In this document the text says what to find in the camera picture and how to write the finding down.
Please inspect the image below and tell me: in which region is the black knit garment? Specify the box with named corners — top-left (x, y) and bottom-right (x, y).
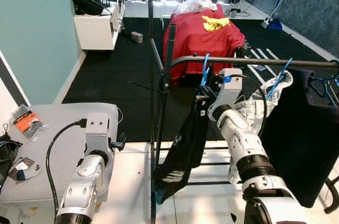
top-left (155, 96), bottom-right (210, 204)

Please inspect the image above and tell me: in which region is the black metal clothes rack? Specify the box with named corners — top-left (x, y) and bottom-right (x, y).
top-left (148, 0), bottom-right (339, 224)

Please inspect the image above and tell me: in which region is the red draped cloth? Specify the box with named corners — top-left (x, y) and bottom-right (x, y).
top-left (162, 3), bottom-right (246, 86)

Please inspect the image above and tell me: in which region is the white shirt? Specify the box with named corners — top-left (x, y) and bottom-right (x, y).
top-left (229, 71), bottom-right (293, 183)

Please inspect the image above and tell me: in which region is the yellow cloth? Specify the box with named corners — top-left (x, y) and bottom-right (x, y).
top-left (202, 15), bottom-right (231, 32)

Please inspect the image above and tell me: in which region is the white plastic bag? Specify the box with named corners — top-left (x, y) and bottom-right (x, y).
top-left (174, 0), bottom-right (218, 16)

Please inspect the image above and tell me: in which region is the small grey box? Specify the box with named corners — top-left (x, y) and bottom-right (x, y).
top-left (131, 31), bottom-right (144, 44)

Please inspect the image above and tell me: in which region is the orange black package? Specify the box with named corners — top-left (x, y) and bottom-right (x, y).
top-left (13, 105), bottom-right (47, 140)

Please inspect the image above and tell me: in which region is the blue broom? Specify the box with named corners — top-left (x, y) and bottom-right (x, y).
top-left (260, 0), bottom-right (296, 30)

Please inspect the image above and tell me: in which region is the clear packet with dark card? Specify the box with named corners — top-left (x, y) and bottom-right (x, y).
top-left (10, 156), bottom-right (42, 183)

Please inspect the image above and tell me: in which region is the navy shirt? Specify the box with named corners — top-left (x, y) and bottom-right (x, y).
top-left (262, 69), bottom-right (339, 209)

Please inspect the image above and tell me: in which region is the black bag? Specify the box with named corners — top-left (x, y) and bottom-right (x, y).
top-left (69, 0), bottom-right (106, 16)
top-left (0, 133), bottom-right (23, 185)

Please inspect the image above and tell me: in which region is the white cabinet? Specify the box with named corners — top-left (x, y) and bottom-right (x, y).
top-left (73, 0), bottom-right (126, 51)

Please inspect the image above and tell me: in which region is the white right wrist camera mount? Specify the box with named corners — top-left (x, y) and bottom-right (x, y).
top-left (215, 68), bottom-right (244, 109)

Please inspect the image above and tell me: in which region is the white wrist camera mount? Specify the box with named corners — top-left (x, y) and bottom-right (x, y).
top-left (85, 112), bottom-right (112, 153)
top-left (215, 68), bottom-right (244, 109)

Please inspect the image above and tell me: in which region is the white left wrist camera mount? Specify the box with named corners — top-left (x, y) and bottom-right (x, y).
top-left (85, 112), bottom-right (112, 153)

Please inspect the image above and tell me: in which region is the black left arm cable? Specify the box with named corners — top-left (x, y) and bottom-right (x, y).
top-left (46, 119), bottom-right (88, 217)

